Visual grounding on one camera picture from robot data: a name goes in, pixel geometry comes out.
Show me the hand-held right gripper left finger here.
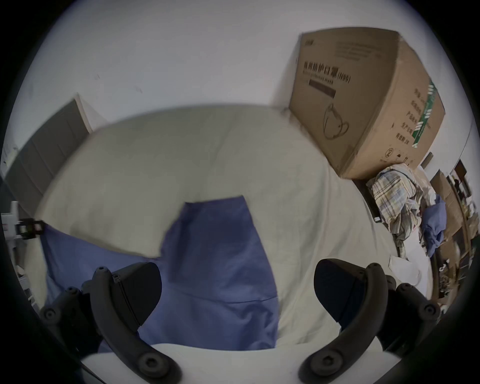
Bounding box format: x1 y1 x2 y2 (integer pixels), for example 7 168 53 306
39 262 183 384

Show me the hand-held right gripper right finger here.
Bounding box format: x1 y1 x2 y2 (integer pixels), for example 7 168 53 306
299 258 442 384

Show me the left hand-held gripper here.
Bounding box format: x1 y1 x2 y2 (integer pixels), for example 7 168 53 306
0 200 46 245

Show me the dark blue shirt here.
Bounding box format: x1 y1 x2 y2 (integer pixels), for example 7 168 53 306
39 195 280 352

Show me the grey padded headboard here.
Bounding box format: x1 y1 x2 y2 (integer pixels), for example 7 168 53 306
3 98 93 212

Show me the light blue bunched cloth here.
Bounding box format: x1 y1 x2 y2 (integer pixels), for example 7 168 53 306
419 195 449 258

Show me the plaid checked garment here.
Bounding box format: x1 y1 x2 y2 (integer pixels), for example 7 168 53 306
366 163 427 260

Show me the large brown cardboard carton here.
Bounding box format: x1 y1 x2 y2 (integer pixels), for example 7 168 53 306
288 26 447 181

